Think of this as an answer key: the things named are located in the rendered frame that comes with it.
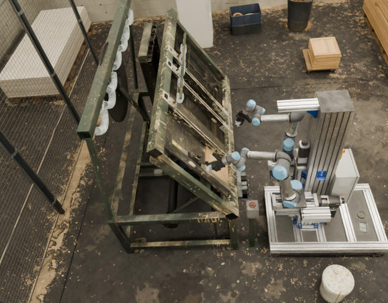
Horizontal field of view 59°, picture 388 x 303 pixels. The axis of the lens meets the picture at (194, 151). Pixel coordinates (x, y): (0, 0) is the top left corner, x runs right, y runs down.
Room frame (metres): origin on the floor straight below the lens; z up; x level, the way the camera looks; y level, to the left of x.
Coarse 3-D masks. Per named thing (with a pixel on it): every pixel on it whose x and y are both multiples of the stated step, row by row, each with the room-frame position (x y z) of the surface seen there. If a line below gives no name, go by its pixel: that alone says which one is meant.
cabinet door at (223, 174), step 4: (208, 148) 2.33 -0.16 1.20; (208, 152) 2.29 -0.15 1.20; (212, 152) 2.32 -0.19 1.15; (208, 156) 2.23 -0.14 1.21; (212, 156) 2.27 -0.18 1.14; (208, 160) 2.18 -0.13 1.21; (212, 160) 2.22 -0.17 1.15; (224, 168) 2.23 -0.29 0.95; (212, 172) 2.06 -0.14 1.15; (216, 172) 2.10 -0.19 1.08; (220, 172) 2.14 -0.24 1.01; (224, 172) 2.18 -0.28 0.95; (220, 176) 2.09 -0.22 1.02; (224, 176) 2.12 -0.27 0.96; (224, 180) 2.06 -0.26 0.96; (228, 180) 2.10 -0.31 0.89; (228, 184) 2.06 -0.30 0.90
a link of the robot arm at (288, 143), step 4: (284, 140) 2.20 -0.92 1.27; (288, 140) 2.19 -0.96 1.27; (292, 140) 2.18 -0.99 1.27; (284, 144) 2.15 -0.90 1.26; (288, 144) 2.14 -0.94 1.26; (292, 144) 2.13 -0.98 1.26; (284, 148) 2.13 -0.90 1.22; (288, 148) 2.10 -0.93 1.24; (292, 148) 2.10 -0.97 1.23; (284, 152) 2.12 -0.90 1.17; (288, 152) 2.10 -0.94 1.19; (292, 152) 2.11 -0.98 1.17
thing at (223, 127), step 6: (168, 60) 2.94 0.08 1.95; (168, 66) 2.87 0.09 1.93; (174, 66) 2.94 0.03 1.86; (174, 72) 2.86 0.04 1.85; (174, 78) 2.88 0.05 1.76; (186, 84) 2.90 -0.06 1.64; (186, 90) 2.86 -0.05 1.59; (192, 90) 2.90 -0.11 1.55; (192, 96) 2.85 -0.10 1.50; (198, 96) 2.89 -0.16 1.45; (198, 102) 2.85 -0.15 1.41; (204, 102) 2.88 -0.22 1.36; (204, 108) 2.84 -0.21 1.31; (210, 108) 2.87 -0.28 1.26; (210, 114) 2.83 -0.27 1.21; (216, 114) 2.87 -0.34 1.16; (216, 120) 2.82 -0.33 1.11; (222, 120) 2.86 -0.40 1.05; (222, 126) 2.80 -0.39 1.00; (228, 126) 2.85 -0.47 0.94
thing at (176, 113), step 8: (168, 96) 2.45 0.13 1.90; (168, 104) 2.41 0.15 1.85; (176, 104) 2.44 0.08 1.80; (168, 112) 2.40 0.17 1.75; (176, 112) 2.39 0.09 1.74; (184, 120) 2.38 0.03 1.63; (192, 128) 2.37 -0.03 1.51; (200, 136) 2.36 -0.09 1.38; (208, 144) 2.35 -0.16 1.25; (216, 152) 2.34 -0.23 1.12; (224, 152) 2.38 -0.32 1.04
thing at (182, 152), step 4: (172, 140) 2.08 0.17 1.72; (172, 144) 2.04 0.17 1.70; (176, 148) 2.03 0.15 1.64; (180, 152) 2.03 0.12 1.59; (184, 152) 2.04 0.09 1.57; (184, 156) 2.02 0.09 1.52; (188, 156) 2.02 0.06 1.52; (188, 160) 2.02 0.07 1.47; (192, 160) 2.01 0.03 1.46; (196, 164) 2.01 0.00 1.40; (200, 168) 2.00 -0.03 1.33; (208, 172) 2.00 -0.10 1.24; (208, 176) 1.99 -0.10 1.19; (212, 176) 1.99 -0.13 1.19; (216, 176) 2.02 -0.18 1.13; (216, 180) 1.98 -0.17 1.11; (220, 180) 2.01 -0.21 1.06; (220, 184) 1.97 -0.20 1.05; (224, 184) 1.99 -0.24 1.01; (224, 188) 1.97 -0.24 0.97; (228, 188) 1.98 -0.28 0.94
